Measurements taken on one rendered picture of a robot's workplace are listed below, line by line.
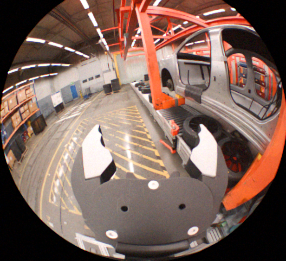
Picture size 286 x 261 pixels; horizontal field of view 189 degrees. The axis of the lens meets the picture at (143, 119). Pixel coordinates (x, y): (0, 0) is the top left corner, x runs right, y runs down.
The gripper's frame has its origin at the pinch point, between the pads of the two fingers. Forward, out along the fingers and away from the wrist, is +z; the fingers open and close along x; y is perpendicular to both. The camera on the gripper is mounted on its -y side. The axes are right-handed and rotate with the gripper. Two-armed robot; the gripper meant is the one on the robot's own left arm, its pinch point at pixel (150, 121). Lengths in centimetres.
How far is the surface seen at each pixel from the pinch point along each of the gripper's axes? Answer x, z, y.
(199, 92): 76, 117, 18
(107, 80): -397, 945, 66
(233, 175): 81, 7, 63
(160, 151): 24, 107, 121
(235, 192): 55, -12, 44
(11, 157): -854, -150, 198
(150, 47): 7, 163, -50
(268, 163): 51, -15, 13
